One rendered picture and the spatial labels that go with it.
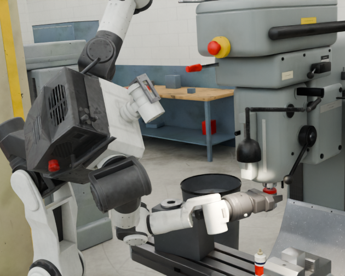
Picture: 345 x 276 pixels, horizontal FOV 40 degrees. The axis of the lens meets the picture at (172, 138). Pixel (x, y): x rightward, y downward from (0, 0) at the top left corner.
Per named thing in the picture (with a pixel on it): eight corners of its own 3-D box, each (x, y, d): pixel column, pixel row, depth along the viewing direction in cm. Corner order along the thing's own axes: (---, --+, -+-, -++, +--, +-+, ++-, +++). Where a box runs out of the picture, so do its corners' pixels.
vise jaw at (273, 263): (294, 286, 153) (294, 275, 152) (263, 273, 162) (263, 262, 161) (305, 279, 157) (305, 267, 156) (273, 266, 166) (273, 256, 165)
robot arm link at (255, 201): (275, 191, 156) (245, 199, 150) (275, 218, 158) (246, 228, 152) (250, 181, 166) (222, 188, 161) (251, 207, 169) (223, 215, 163)
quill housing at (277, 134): (281, 190, 148) (279, 87, 141) (228, 179, 163) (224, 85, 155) (312, 174, 161) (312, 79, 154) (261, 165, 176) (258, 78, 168)
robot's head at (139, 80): (136, 115, 139) (149, 104, 133) (120, 90, 139) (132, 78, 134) (151, 108, 143) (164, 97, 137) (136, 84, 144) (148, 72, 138)
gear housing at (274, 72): (279, 89, 137) (278, 54, 135) (213, 86, 154) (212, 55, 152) (334, 75, 160) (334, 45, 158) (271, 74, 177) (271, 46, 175)
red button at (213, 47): (217, 55, 132) (216, 40, 131) (206, 55, 135) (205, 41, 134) (224, 54, 135) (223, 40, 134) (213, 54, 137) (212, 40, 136)
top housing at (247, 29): (261, 57, 128) (259, -5, 125) (189, 57, 146) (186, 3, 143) (342, 44, 160) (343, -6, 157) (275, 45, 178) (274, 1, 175)
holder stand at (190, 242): (200, 261, 187) (196, 213, 183) (154, 250, 200) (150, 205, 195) (214, 248, 197) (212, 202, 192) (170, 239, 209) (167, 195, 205)
